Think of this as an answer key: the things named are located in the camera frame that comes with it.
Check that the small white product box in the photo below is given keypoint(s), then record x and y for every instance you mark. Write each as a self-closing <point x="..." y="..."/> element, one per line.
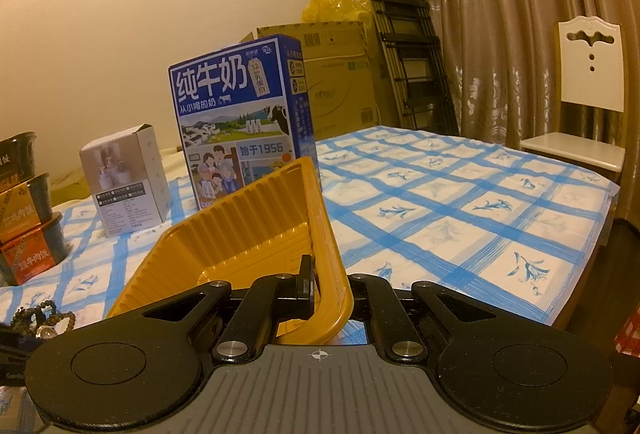
<point x="125" y="184"/>

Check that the brown cardboard box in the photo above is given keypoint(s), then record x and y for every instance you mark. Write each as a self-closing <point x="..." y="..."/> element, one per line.
<point x="340" y="79"/>

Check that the yellow plastic tray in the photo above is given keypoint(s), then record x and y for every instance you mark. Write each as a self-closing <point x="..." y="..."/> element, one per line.
<point x="225" y="244"/>

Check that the black folding step ladder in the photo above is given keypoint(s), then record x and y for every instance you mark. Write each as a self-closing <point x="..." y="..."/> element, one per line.
<point x="410" y="54"/>

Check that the beige patterned curtain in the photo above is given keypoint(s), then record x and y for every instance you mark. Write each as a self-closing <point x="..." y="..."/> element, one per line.
<point x="515" y="14"/>

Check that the red instant rice bowl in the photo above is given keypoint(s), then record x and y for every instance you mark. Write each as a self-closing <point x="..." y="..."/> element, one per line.
<point x="30" y="251"/>

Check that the white wooden chair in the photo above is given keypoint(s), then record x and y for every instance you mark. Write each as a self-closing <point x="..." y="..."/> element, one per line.
<point x="592" y="69"/>

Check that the gold instant rice bowl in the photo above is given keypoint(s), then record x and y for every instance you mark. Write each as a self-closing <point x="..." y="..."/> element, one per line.
<point x="22" y="206"/>

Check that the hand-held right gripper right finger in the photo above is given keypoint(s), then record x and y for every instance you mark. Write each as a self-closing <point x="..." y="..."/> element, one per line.
<point x="371" y="296"/>

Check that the red printed packaging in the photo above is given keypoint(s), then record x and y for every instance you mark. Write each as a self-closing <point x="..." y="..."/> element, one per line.
<point x="630" y="339"/>

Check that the black instant rice bowl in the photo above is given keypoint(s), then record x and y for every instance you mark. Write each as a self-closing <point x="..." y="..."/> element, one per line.
<point x="15" y="156"/>

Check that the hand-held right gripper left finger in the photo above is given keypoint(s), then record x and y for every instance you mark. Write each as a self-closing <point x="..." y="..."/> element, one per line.
<point x="306" y="281"/>

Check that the blue checked tablecloth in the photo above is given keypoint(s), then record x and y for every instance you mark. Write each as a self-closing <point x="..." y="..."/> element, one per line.
<point x="450" y="214"/>

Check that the yellow plastic bag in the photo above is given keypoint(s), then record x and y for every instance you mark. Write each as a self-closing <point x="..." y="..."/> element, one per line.
<point x="340" y="4"/>

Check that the blue milk carton box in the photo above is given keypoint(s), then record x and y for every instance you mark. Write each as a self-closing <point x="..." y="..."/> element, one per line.
<point x="235" y="114"/>

